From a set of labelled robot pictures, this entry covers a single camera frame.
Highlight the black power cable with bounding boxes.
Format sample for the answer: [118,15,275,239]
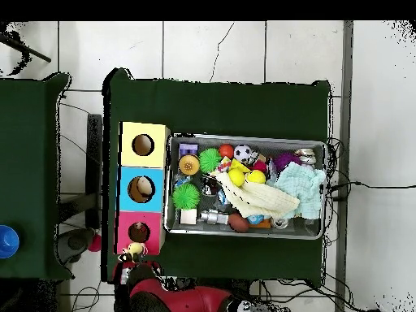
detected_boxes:
[327,180,416,200]

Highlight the orange red ball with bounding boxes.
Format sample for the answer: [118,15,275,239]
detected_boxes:
[219,143,235,160]

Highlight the black white soccer ball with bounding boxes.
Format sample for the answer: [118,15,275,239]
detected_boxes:
[232,144,253,163]

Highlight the mint green waffle cloth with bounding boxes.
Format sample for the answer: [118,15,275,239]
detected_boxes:
[266,161,327,220]

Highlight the toy hamburger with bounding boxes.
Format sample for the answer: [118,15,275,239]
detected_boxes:
[178,154,202,176]

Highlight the cream waffle cloth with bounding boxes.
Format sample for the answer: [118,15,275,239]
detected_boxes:
[210,168,301,219]

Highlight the yellow duck toy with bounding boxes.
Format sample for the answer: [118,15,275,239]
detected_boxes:
[121,241,149,261]

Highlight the dark green side table cloth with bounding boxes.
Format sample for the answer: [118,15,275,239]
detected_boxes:
[0,71,74,282]

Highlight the black tripod leg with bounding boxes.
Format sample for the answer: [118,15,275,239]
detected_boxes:
[0,32,52,63]

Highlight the wooden box with three holes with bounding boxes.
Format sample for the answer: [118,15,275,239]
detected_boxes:
[113,121,171,256]

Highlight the small red floor ball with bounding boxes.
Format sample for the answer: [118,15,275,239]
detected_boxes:
[86,233,102,253]

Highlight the shallow silver mesh bin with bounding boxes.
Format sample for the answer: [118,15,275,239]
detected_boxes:
[162,132,328,241]

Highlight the green spiky rubber ball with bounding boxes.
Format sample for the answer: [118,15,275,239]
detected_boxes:
[171,182,202,210]
[198,148,223,174]

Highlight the yellow smiley ball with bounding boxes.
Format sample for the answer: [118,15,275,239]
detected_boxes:
[227,167,246,188]

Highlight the brown toy football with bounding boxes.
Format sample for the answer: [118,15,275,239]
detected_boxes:
[227,212,250,234]

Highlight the dark grey rounded object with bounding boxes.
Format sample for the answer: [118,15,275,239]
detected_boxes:
[56,227,96,265]

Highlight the blue plastic cup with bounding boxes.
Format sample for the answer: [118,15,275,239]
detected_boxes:
[0,224,20,260]

